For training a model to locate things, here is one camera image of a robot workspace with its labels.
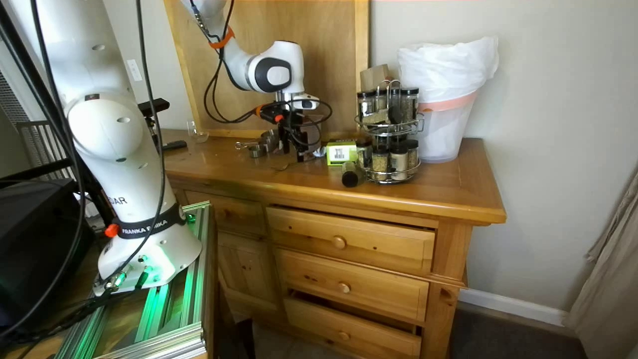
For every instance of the medium steel measuring cup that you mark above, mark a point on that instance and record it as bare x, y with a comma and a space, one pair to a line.
256, 150

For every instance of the wide wooden dresser drawer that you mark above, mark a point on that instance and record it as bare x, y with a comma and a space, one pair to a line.
360, 240
360, 286
352, 332

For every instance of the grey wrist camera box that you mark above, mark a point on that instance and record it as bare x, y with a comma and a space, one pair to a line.
302, 100

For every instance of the black equipment box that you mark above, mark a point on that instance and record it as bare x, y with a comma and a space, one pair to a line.
33, 252

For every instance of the wooden dresser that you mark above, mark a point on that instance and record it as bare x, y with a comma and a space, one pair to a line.
432, 192

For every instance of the wooden dresser cabinet door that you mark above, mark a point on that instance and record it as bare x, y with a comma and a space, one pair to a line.
246, 270

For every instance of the black camera on stand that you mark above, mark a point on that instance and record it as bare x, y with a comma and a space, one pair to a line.
155, 104

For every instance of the metal spice rack with jars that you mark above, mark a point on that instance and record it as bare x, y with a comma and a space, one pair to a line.
392, 132

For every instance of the aluminium profile base frame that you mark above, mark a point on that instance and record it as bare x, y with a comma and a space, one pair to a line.
167, 312

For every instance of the toppled black-lid spice jar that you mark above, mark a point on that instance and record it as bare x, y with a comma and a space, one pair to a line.
352, 178

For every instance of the small clear glass cup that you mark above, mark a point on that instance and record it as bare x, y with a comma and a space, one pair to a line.
196, 130

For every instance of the bin with white bag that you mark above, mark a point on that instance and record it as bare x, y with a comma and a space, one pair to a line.
446, 86

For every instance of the beige curtain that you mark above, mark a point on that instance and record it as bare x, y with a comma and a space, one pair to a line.
609, 286

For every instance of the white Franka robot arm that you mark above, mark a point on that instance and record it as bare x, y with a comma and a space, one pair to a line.
113, 132

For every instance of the large steel measuring cup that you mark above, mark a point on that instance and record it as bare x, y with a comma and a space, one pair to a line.
268, 140

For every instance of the large wooden backboard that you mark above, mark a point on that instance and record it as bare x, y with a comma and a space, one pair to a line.
320, 46

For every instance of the green cardboard box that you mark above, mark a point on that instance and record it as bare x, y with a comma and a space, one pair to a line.
342, 154

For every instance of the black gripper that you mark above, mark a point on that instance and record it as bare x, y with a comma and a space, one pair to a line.
292, 122

